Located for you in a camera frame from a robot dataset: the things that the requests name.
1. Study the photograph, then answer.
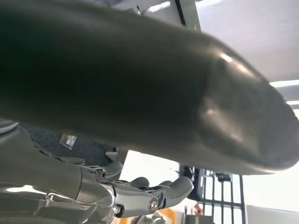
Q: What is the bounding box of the yellow workbench marking tape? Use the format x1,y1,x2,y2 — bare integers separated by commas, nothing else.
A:
119,208,177,224

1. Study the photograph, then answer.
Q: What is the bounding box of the silver floor socket box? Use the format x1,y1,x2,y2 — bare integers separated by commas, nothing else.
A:
59,133,78,151

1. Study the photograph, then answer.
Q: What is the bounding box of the black window frame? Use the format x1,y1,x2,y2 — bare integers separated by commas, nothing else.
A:
201,168,245,224

